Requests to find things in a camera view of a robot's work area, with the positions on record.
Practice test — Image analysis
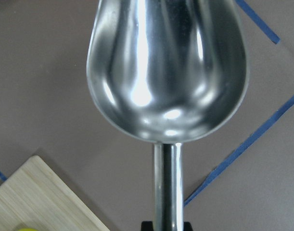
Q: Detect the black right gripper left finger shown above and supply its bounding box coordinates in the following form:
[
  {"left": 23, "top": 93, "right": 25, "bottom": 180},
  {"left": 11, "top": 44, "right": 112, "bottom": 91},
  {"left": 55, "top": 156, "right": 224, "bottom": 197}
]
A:
[{"left": 140, "top": 217, "right": 156, "bottom": 231}]

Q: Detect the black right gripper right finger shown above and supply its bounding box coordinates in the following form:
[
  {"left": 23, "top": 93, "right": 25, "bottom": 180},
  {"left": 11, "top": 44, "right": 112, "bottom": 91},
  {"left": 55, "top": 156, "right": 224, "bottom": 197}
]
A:
[{"left": 183, "top": 219, "right": 193, "bottom": 231}]

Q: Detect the stainless steel ice scoop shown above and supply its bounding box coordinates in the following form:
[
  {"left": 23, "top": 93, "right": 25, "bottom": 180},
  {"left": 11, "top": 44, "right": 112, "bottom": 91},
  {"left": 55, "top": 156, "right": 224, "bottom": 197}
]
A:
[{"left": 86, "top": 0, "right": 249, "bottom": 231}]

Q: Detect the wooden cutting board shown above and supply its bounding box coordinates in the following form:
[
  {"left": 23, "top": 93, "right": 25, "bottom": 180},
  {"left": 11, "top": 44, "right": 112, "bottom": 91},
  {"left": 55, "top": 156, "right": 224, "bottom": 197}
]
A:
[{"left": 0, "top": 155, "right": 108, "bottom": 231}]

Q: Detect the lemon half slice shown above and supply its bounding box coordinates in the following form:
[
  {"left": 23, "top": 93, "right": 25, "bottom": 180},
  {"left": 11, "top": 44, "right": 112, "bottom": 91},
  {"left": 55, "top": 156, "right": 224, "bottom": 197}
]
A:
[{"left": 17, "top": 227, "right": 38, "bottom": 231}]

